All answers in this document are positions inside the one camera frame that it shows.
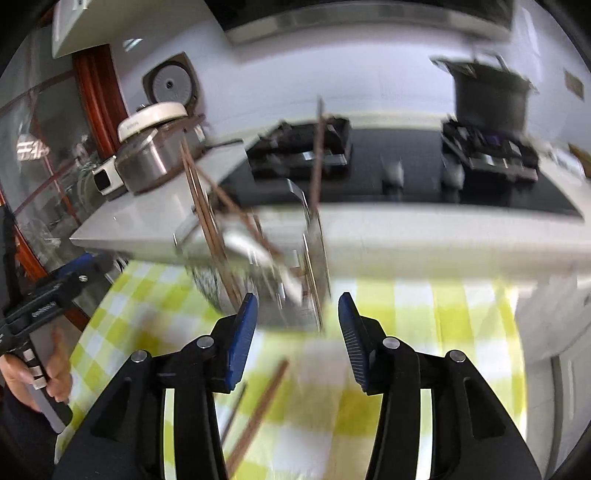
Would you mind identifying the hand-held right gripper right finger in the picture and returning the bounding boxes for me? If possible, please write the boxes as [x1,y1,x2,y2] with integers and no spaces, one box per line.
[338,292,542,480]

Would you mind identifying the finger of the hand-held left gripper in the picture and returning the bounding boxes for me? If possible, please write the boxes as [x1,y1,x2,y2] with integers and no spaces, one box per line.
[44,271,91,305]
[48,253,112,282]

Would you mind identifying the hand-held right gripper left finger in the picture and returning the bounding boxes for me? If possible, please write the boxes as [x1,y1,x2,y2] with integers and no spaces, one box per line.
[54,292,259,480]

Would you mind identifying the metal wire utensil rack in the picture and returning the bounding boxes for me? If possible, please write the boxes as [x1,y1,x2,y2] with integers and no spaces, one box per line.
[173,178,331,333]

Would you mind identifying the brown wooden chopstick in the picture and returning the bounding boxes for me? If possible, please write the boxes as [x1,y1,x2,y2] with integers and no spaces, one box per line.
[195,167,284,258]
[187,157,243,301]
[181,137,232,301]
[225,360,290,478]

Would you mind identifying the small white ceramic spoon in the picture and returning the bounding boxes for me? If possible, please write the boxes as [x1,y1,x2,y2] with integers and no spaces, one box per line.
[224,232,305,289]

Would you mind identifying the person's left forearm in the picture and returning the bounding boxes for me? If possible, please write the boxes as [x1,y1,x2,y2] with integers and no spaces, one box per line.
[0,388,61,480]

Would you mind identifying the person's left hand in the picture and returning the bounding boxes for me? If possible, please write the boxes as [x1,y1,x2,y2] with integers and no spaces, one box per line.
[0,329,74,412]

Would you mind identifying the green checkered tablecloth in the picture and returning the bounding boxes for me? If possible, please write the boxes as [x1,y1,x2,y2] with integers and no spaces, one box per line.
[55,261,529,480]

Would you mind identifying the white box appliance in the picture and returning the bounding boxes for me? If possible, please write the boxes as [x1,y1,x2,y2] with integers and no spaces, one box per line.
[91,156,126,197]

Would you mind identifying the steel rice cooker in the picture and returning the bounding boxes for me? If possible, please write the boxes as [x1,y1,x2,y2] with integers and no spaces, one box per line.
[115,117,208,195]

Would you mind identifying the black glass cooktop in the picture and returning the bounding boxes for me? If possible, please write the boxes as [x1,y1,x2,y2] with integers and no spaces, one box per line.
[226,124,583,219]

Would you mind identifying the silver stove knob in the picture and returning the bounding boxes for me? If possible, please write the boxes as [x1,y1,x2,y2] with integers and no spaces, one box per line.
[382,157,407,191]
[441,161,465,191]

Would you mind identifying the red framed glass door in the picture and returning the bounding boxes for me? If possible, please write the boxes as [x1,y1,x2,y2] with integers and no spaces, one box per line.
[0,9,131,326]

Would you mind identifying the empty black burner grate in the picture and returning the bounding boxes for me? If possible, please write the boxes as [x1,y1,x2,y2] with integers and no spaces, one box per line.
[247,117,354,182]

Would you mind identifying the white rice cooker open lid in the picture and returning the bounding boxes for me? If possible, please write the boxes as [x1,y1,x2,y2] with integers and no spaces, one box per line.
[117,52,201,141]

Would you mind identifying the white base cabinets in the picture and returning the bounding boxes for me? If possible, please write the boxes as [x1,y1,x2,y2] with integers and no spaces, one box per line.
[513,270,591,480]

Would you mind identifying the black burner grate under pot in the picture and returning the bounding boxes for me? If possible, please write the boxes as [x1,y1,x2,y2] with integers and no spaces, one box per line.
[441,119,541,184]

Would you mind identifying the black stock pot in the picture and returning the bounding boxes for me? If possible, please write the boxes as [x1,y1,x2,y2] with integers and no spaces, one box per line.
[429,53,539,136]

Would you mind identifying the black range hood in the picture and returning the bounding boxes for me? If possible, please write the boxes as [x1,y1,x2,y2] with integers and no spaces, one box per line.
[217,0,515,45]

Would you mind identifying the white wall cabinet beside door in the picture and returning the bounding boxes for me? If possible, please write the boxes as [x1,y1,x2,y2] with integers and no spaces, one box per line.
[51,0,219,59]

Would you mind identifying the wall outlet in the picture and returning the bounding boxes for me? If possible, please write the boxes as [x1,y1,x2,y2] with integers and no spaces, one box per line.
[564,69,585,100]

